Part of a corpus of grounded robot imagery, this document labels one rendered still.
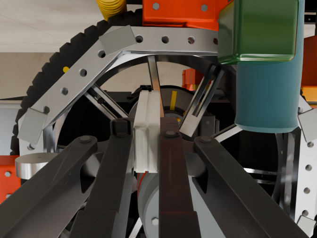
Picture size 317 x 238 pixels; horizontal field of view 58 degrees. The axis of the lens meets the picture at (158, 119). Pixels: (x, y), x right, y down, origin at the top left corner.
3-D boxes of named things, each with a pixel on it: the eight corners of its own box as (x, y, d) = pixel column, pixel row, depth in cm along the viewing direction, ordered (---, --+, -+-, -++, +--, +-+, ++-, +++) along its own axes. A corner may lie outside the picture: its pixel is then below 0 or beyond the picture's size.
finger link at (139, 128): (146, 173, 17) (134, 173, 17) (150, 125, 23) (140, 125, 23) (146, 126, 16) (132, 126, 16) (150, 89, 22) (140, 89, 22)
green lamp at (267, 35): (217, 8, 20) (215, 64, 21) (237, -10, 17) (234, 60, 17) (271, 9, 21) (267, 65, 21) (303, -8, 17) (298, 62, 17)
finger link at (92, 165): (131, 179, 15) (74, 179, 15) (138, 137, 20) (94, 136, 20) (130, 154, 14) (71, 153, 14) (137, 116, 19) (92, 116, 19)
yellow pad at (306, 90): (281, 86, 111) (280, 98, 111) (302, 86, 97) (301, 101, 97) (315, 86, 112) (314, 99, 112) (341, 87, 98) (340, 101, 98)
